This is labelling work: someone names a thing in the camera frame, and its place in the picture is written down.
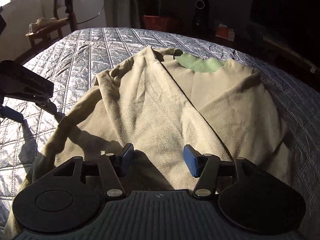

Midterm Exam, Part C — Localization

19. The red plant pot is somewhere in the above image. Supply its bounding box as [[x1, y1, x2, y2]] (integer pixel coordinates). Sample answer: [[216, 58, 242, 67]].
[[142, 15, 180, 32]]

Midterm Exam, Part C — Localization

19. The black device with ring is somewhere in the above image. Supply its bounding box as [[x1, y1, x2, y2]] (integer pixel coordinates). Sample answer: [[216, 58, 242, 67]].
[[192, 0, 209, 30]]

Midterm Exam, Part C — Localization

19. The orange tissue box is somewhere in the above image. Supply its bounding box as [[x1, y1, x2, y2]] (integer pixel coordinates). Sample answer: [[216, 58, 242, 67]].
[[215, 24, 235, 40]]

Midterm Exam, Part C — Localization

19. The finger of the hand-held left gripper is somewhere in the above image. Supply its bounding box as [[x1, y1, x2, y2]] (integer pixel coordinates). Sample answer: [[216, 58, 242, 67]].
[[0, 60, 58, 117], [0, 106, 24, 123]]

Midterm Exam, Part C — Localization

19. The beige sweatshirt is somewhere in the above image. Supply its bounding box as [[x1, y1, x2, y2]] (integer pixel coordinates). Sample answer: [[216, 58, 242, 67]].
[[4, 46, 293, 240]]

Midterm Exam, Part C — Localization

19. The wooden chair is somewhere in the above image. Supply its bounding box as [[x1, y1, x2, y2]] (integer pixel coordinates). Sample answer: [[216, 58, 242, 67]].
[[25, 0, 77, 48]]

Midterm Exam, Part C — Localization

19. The black flat television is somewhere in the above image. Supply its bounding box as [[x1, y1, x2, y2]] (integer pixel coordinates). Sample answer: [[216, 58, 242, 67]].
[[250, 0, 320, 40]]

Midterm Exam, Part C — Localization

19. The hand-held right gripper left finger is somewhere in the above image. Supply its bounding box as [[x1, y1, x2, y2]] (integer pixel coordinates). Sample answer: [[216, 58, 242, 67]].
[[53, 143, 135, 197]]

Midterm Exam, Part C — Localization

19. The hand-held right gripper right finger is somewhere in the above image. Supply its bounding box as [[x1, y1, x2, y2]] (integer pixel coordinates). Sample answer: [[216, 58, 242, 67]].
[[183, 144, 267, 197]]

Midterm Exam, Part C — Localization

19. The silver quilted bedspread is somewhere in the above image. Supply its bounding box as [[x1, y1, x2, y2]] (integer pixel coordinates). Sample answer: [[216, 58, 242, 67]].
[[0, 27, 320, 240]]

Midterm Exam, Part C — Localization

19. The black fan cable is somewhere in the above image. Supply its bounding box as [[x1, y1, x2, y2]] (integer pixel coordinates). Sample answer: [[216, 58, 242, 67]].
[[76, 0, 108, 25]]

